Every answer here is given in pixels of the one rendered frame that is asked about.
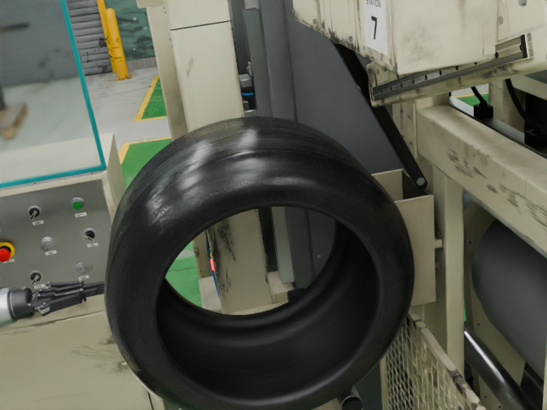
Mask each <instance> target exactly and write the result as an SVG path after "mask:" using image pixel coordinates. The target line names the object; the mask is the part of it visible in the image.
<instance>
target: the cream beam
mask: <svg viewBox="0 0 547 410"><path fill-rule="evenodd" d="M498 1H499V0H385V11H386V27H387V56H386V55H384V54H382V53H380V52H378V51H376V50H374V49H372V48H370V47H368V46H366V45H365V26H364V13H363V1H362V0H293V7H294V9H293V10H292V12H293V14H294V15H295V19H296V20H297V21H299V22H301V23H302V24H305V25H306V26H308V27H310V28H312V29H314V30H316V31H317V32H319V33H321V34H323V35H325V36H327V37H328V38H330V39H332V40H334V41H337V42H338V43H339V44H341V45H343V46H346V47H347V48H349V49H350V50H353V51H355V52H357V53H358V54H359V55H362V56H364V57H366V58H367V59H369V60H371V61H373V62H375V63H377V64H378V65H380V66H382V67H384V68H386V69H387V70H389V71H391V72H394V73H395V74H397V75H404V74H409V73H414V72H423V71H428V70H432V69H437V68H446V67H452V66H457V65H462V64H467V63H476V62H480V63H482V62H486V61H491V59H494V54H495V45H496V44H497V43H498V41H497V2H498Z"/></svg>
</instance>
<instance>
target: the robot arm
mask: <svg viewBox="0 0 547 410"><path fill-rule="evenodd" d="M100 294H104V281H96V282H92V283H88V284H85V283H84V281H64V282H50V281H49V282H47V283H46V287H45V288H44V289H43V288H41V289H38V290H31V289H30V288H29V287H23V288H19V289H14V290H13V289H12V288H10V287H8V288H4V289H0V326H2V325H9V324H14V323H16V322H17V321H18V320H20V319H24V318H29V317H32V316H34V314H35V312H41V314H42V316H46V315H48V314H50V313H52V312H56V311H58V310H61V309H64V308H68V307H71V306H74V305H77V304H79V303H82V300H83V299H84V302H85V301H86V300H87V299H86V298H87V297H91V296H95V295H100Z"/></svg>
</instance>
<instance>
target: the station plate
mask: <svg viewBox="0 0 547 410"><path fill-rule="evenodd" d="M362 1H363V13H364V26H365V45H366V46H368V47H370V48H372V49H374V50H376V51H378V52H380V53H382V54H384V55H386V56H387V27H386V11H385V0H362Z"/></svg>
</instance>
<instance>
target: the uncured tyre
mask: <svg viewBox="0 0 547 410"><path fill-rule="evenodd" d="M263 207H298V208H303V209H308V210H311V211H315V212H319V213H321V214H323V215H326V216H329V217H331V218H333V219H334V220H335V237H334V241H333V246H332V249H331V252H330V255H329V258H328V260H327V261H326V264H325V266H324V268H323V269H322V271H321V272H320V273H319V275H318V276H317V278H316V279H315V280H314V281H313V283H312V284H311V285H310V286H309V287H308V288H307V289H306V290H304V291H303V292H302V293H301V294H299V295H298V296H296V297H295V298H293V299H292V300H291V301H289V302H287V303H284V304H283V305H281V306H279V307H276V308H274V309H271V310H268V311H265V312H259V313H255V314H249V315H228V314H222V313H218V312H212V311H209V310H207V309H204V308H202V307H199V306H197V305H195V304H193V303H192V302H190V301H189V300H187V299H186V298H184V297H183V296H182V295H180V294H179V293H178V292H177V291H176V290H175V289H174V288H173V287H172V285H171V284H170V283H169V282H168V280H167V278H166V277H165V276H166V274H167V272H168V270H169V269H170V267H171V265H172V264H173V262H174V260H175V259H176V258H177V257H178V255H179V254H180V253H181V252H182V251H183V249H184V248H185V247H186V246H187V245H188V244H189V243H190V242H191V241H192V240H194V239H195V238H196V237H197V236H199V235H200V234H201V233H202V232H203V231H205V230H206V229H208V228H210V227H211V226H213V225H215V224H216V223H218V222H220V221H222V220H224V219H226V218H228V217H231V216H234V215H236V214H239V213H241V212H246V211H250V210H253V209H258V208H263ZM413 292H414V254H413V250H412V246H411V242H410V238H409V233H408V230H407V227H406V224H405V221H404V219H403V217H402V215H401V213H400V210H399V208H398V207H397V205H396V204H395V202H394V200H393V199H392V197H391V196H390V194H389V193H388V192H387V191H386V190H385V189H384V188H383V186H382V185H381V184H380V183H379V182H378V181H377V180H376V179H375V178H374V177H373V176H372V175H371V174H370V173H369V172H368V170H367V169H366V168H365V167H364V166H363V165H362V164H361V163H360V162H359V161H358V160H357V159H356V158H355V157H354V156H353V155H352V154H351V153H350V152H349V151H348V150H347V149H346V148H345V147H344V146H342V145H341V144H340V143H338V142H337V141H336V140H335V139H333V138H332V137H330V136H328V135H326V134H324V133H323V132H321V131H319V130H317V129H314V128H312V127H310V126H307V125H305V124H301V123H298V122H295V121H292V120H285V119H280V118H274V117H263V116H250V117H240V118H233V119H228V120H221V121H217V122H214V123H211V124H207V125H205V126H202V127H200V128H197V129H195V130H193V131H190V132H189V133H186V134H185V135H183V136H181V137H179V138H178V139H176V140H174V141H173V142H171V143H169V144H168V145H167V146H166V147H164V148H163V149H162V150H160V151H159V152H158V153H157V154H155V155H154V156H153V157H152V158H151V159H150V160H149V161H148V162H147V163H146V164H145V165H144V166H143V167H142V168H141V170H140V171H139V172H138V173H137V175H136V176H135V177H134V179H133V180H132V181H131V182H130V184H129V186H128V188H127V189H126V191H125V192H124V194H123V196H122V198H121V200H120V203H119V205H118V208H117V209H116V214H115V216H114V219H113V222H112V229H111V234H110V240H109V247H108V253H107V266H106V272H105V280H104V303H105V309H106V314H107V321H108V324H109V327H110V330H111V332H112V336H113V338H114V339H115V342H116V345H117V346H118V348H119V351H120V353H121V354H122V356H123V358H124V360H125V362H126V363H127V365H128V366H129V367H130V369H131V370H132V371H133V372H134V373H135V374H136V375H137V376H138V377H139V378H140V379H141V380H142V381H143V382H144V383H145V384H146V385H147V386H148V387H149V388H150V389H151V390H152V391H153V392H154V393H155V394H157V395H158V396H159V397H160V398H162V399H164V400H165V401H167V402H169V403H171V404H172V405H174V406H176V407H178V408H180V409H183V410H312V409H314V408H317V407H320V406H322V405H323V404H325V403H328V402H330V401H331V400H332V399H335V398H337V397H338V396H340V395H342V394H343V393H344V392H346V391H347V390H349V389H350V388H352V387H353V386H355V385H356V384H357V383H358V382H359V381H360V380H361V379H363V378H364V377H365V376H366V375H367V374H368V373H369V372H370V371H371V370H372V369H373V368H374V367H375V366H376V365H377V364H378V363H379V362H380V360H381V359H382V358H383V357H384V356H385V355H386V354H387V352H388V351H389V349H390V348H391V346H392V344H393V343H394V342H395V340H396V338H397V336H398V334H399V332H400V330H401V328H402V326H403V324H404V323H405V319H406V317H407V314H408V311H409V307H410V304H411V300H412V296H413Z"/></svg>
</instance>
